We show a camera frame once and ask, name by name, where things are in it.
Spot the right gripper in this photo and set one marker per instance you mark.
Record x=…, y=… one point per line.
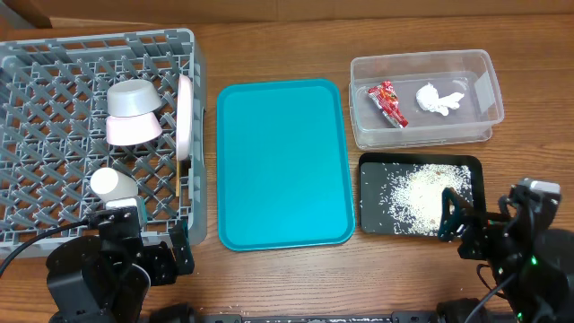
x=484, y=233

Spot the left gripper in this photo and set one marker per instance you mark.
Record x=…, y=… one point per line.
x=158, y=258

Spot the white rice grains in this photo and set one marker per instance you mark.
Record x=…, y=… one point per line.
x=410, y=196

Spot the white paper cup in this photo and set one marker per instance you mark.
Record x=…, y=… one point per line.
x=109, y=184

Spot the wooden chopstick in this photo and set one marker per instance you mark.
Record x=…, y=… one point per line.
x=178, y=172

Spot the white paper napkin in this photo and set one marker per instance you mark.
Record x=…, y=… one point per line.
x=429, y=100

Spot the red snack wrapper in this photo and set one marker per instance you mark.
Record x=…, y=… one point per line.
x=385, y=98

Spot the pink small bowl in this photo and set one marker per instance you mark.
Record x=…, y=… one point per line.
x=125, y=131

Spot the large white round plate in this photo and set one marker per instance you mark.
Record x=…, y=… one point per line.
x=184, y=117

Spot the grey-green small bowl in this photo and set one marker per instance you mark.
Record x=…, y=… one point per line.
x=132, y=98

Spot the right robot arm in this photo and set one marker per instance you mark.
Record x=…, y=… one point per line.
x=531, y=262

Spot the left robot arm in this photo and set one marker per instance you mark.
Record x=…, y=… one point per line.
x=105, y=278

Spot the black food waste tray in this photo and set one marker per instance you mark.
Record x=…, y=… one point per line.
x=370, y=180

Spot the clear plastic waste bin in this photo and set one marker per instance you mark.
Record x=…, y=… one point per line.
x=469, y=72

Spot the grey plastic dishwasher rack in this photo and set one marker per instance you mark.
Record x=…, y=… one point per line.
x=53, y=135

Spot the teal plastic serving tray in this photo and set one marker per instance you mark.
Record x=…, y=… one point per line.
x=283, y=174

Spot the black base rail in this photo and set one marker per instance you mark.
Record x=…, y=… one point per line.
x=184, y=313

